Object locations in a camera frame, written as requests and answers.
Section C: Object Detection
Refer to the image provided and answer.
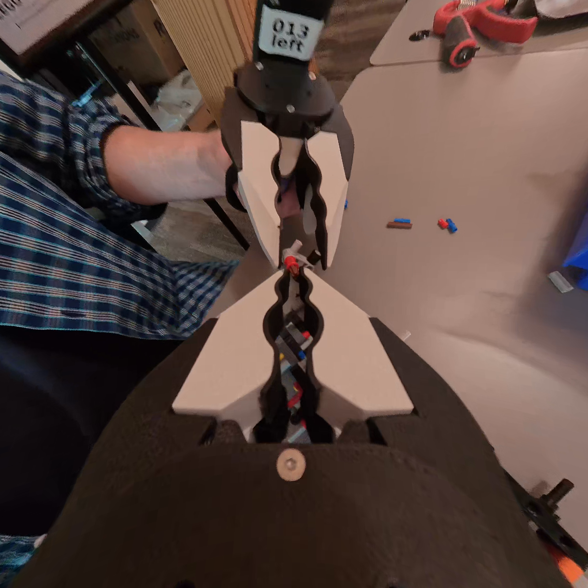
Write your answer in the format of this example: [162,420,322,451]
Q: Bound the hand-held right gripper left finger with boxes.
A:
[171,269,288,444]

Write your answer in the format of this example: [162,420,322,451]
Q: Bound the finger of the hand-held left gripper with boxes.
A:
[296,132,349,272]
[236,120,285,271]

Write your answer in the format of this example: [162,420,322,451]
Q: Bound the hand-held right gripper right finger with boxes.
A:
[301,269,415,439]

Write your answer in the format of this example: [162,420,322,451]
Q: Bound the light grey connector assembly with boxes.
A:
[281,239,322,276]

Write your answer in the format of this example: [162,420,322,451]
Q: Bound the orange and black lego model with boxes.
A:
[275,294,588,588]

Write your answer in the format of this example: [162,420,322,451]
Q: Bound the person's left hand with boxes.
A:
[276,178,304,222]

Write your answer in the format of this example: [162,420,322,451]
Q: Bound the wooden slatted panel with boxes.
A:
[152,0,258,129]

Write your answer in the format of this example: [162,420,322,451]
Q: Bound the white plastic bag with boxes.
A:
[154,69,205,134]

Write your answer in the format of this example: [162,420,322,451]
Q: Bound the brown cardboard box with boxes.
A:
[87,0,184,88]

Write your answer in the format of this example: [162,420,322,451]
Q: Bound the person's torso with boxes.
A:
[0,71,239,588]

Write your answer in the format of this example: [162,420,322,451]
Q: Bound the blue plastic object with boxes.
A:
[563,230,588,291]

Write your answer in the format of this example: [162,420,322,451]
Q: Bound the black metal table frame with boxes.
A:
[69,41,251,251]

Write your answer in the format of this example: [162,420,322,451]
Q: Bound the red and grey handled tool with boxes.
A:
[433,0,539,70]

